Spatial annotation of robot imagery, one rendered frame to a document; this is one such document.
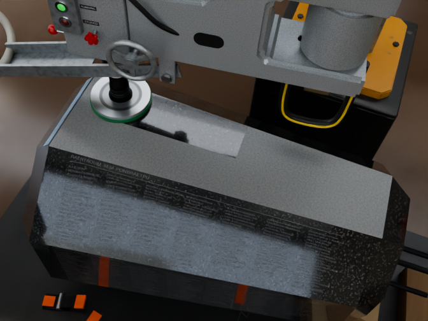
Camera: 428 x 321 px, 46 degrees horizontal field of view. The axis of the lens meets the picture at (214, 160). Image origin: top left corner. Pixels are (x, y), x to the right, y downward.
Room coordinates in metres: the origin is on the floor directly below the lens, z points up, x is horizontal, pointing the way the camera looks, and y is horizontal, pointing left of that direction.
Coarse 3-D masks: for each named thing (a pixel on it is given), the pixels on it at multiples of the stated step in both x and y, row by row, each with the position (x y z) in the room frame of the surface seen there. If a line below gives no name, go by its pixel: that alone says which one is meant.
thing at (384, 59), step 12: (300, 12) 1.82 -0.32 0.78; (384, 24) 1.80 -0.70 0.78; (396, 24) 1.80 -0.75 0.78; (384, 36) 1.72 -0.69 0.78; (396, 36) 1.73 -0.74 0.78; (384, 48) 1.64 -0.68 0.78; (396, 48) 1.65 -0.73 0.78; (372, 60) 1.56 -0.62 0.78; (384, 60) 1.57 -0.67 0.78; (396, 60) 1.58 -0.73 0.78; (372, 72) 1.49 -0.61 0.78; (384, 72) 1.50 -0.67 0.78; (372, 84) 1.43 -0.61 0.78; (384, 84) 1.43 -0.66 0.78; (372, 96) 1.39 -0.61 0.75; (384, 96) 1.39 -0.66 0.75
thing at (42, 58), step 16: (16, 48) 1.25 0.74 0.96; (32, 48) 1.24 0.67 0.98; (48, 48) 1.24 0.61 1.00; (64, 48) 1.23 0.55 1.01; (0, 64) 1.15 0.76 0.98; (16, 64) 1.14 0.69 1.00; (32, 64) 1.14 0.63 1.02; (48, 64) 1.13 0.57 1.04; (64, 64) 1.12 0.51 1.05; (80, 64) 1.11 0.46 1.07; (96, 64) 1.10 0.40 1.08; (144, 64) 1.08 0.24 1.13; (176, 64) 1.06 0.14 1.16
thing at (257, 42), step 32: (128, 0) 1.04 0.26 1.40; (160, 0) 1.03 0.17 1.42; (192, 0) 1.03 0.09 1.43; (224, 0) 1.00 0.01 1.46; (256, 0) 0.99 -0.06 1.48; (320, 0) 0.97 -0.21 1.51; (352, 0) 0.96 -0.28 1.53; (384, 0) 0.95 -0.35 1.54; (160, 32) 1.03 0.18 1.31; (192, 32) 1.01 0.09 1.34; (224, 32) 1.00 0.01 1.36; (256, 32) 0.99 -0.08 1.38; (288, 32) 1.11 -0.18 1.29; (160, 64) 1.04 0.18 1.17; (192, 64) 1.01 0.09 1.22; (224, 64) 1.00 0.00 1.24; (256, 64) 0.99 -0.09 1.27; (288, 64) 0.99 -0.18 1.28; (352, 96) 0.95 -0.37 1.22
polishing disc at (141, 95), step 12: (96, 84) 1.19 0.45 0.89; (108, 84) 1.19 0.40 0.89; (132, 84) 1.20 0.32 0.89; (144, 84) 1.21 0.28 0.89; (96, 96) 1.13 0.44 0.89; (108, 96) 1.14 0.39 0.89; (132, 96) 1.15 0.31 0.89; (144, 96) 1.15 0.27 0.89; (96, 108) 1.08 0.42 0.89; (108, 108) 1.08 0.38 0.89; (120, 108) 1.09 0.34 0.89; (132, 108) 1.09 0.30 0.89; (144, 108) 1.10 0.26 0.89
